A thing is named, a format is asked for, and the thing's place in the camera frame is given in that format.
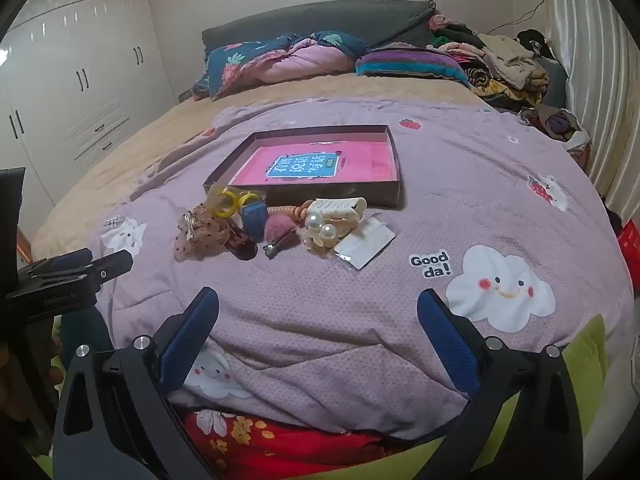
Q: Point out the beige bed sheet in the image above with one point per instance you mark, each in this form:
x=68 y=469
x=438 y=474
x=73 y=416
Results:
x=125 y=160

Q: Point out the red floral cloth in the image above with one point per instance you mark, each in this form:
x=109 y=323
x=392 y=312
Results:
x=300 y=445

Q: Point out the white earring card packet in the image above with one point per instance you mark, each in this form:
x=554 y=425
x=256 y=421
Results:
x=365 y=246

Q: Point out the yellow hoop earrings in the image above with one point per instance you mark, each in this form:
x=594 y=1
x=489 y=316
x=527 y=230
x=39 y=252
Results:
x=227 y=205

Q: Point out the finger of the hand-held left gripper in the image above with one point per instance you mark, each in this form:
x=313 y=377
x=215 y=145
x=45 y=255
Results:
x=107 y=266
x=60 y=261

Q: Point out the purple cartoon print quilt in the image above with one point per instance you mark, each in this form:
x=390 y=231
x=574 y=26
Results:
x=350 y=310

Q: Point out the shallow cardboard box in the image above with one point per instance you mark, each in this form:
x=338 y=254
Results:
x=380 y=196

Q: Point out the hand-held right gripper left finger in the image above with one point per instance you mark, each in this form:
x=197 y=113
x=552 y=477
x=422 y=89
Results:
x=192 y=330

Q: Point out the pile of clothes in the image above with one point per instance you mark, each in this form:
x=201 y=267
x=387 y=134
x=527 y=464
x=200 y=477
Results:
x=510 y=60

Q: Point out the bag of clothes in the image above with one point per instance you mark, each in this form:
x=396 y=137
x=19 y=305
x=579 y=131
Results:
x=560 y=127

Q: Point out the dark brown hair claw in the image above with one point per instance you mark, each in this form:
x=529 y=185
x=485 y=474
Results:
x=242 y=249

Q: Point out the pink pompom hair clip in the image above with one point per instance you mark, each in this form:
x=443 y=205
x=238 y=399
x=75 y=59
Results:
x=277 y=227

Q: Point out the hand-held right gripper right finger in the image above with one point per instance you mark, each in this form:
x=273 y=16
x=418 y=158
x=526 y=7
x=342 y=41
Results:
x=447 y=340

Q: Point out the white curtain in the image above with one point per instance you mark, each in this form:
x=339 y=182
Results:
x=600 y=85

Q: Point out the pink book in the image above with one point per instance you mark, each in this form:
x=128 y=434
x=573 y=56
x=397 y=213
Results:
x=300 y=165

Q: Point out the lace bow hair clip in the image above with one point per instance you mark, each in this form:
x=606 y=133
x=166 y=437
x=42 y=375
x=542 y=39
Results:
x=205 y=235

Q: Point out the red bag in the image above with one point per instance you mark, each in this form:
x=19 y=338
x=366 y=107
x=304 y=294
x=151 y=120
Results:
x=631 y=255

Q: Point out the pearl earrings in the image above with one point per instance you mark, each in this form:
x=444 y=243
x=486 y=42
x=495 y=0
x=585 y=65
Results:
x=327 y=232

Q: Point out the blue and pink floral quilt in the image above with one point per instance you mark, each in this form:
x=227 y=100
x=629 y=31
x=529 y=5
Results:
x=300 y=60

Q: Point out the white wardrobe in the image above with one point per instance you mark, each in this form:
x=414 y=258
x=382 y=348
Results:
x=75 y=60

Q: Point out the white hair claw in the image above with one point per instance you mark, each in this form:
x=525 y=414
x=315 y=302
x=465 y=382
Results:
x=335 y=207

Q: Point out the blue hair clip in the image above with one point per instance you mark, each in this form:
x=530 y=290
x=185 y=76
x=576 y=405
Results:
x=254 y=220

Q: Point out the grey bed headboard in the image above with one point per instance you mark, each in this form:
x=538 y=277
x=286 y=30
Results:
x=350 y=20

